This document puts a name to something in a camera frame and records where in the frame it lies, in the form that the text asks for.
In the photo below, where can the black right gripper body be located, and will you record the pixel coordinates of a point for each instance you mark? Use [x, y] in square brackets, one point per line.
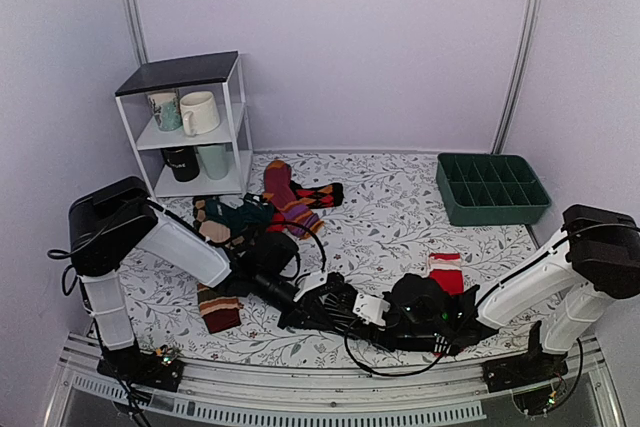
[426, 330]

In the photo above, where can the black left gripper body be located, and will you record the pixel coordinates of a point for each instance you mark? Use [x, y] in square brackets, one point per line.
[267, 284]

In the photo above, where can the black white striped sock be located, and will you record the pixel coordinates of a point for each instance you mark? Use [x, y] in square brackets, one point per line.
[337, 309]

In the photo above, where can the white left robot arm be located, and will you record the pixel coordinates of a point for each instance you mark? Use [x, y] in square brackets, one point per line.
[229, 264]

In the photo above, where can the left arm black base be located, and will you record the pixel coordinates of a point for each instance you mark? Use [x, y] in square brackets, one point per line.
[161, 369]

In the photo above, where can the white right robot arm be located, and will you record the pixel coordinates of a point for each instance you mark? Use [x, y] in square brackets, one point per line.
[593, 258]

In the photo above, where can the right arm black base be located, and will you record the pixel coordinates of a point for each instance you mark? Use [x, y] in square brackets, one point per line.
[531, 367]

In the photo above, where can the black sock white stripes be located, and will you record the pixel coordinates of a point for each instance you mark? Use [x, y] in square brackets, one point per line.
[452, 346]

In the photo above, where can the beige maroon striped sock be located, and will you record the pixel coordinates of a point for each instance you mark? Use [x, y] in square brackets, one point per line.
[218, 312]

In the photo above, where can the long red sock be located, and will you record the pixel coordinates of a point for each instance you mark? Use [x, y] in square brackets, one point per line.
[276, 224]

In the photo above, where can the dark teal sock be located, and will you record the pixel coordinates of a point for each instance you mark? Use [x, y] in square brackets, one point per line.
[253, 211]

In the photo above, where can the maroon purple striped sock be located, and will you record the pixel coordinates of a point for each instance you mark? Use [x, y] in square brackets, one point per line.
[277, 191]

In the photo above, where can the floral white table mat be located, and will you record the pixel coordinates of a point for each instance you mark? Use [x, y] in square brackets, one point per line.
[392, 218]

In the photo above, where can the black orange argyle sock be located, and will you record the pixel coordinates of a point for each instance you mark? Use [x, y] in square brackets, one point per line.
[320, 197]

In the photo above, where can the pale green mug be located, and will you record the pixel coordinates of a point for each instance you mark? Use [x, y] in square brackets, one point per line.
[214, 160]

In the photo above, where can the green divided organizer tray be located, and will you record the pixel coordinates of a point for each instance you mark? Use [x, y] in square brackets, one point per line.
[490, 190]

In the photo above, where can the black mug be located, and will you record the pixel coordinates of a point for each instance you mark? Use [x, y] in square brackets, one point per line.
[182, 161]

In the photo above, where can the cream ceramic mug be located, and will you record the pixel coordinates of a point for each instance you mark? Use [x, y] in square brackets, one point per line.
[199, 113]

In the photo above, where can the white shelf black top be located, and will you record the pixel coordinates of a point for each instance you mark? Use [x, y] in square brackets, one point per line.
[220, 73]

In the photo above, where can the teal patterned mug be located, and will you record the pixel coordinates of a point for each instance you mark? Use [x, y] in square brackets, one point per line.
[165, 109]

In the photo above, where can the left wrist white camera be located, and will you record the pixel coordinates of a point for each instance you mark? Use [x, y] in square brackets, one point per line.
[309, 283]

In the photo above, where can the aluminium front rail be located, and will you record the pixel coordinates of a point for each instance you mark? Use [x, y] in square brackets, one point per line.
[223, 394]

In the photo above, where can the right metal corner post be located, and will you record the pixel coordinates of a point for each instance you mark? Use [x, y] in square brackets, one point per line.
[531, 14]

